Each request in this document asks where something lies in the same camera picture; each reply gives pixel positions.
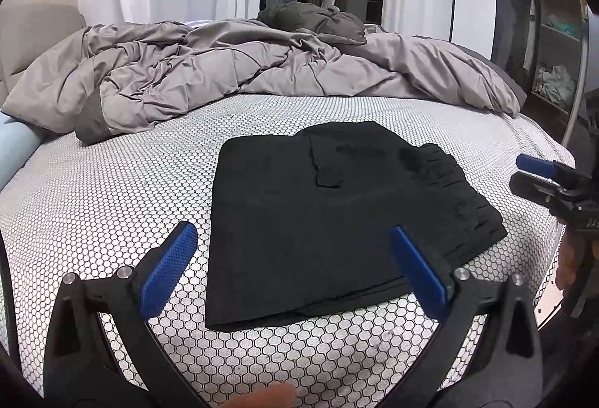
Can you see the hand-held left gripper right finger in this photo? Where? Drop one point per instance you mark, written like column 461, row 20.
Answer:
column 421, row 274

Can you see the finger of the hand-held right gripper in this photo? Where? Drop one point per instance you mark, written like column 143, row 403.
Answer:
column 533, row 188
column 533, row 164

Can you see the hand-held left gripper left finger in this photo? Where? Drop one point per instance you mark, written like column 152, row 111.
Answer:
column 168, row 270

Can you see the black pants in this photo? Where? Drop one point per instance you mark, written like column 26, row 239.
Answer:
column 327, row 221

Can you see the person's right hand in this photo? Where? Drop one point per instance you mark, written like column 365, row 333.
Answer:
column 567, row 265

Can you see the person's left hand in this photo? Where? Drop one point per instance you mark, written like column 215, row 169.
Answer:
column 262, row 396

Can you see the white crumpled cloth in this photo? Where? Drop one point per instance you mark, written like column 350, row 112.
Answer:
column 557, row 85

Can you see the curved grey metal pole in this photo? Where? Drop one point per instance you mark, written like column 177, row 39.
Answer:
column 578, row 90

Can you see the white honeycomb bed mattress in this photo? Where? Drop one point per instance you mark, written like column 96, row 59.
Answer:
column 140, row 183

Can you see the teal folded cloth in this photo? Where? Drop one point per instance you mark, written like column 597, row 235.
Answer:
column 564, row 24

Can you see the dark open wardrobe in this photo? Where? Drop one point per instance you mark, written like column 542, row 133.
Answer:
column 538, row 15

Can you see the light blue bolster pillow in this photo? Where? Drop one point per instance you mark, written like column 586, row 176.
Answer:
column 14, row 146

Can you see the grey duvet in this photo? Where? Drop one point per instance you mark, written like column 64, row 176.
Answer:
column 234, row 66

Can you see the dark grey quilt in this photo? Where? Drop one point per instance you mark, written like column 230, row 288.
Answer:
column 318, row 22

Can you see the white chair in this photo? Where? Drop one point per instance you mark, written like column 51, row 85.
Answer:
column 329, row 0

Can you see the beige padded headboard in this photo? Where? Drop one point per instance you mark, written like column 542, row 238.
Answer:
column 32, row 33

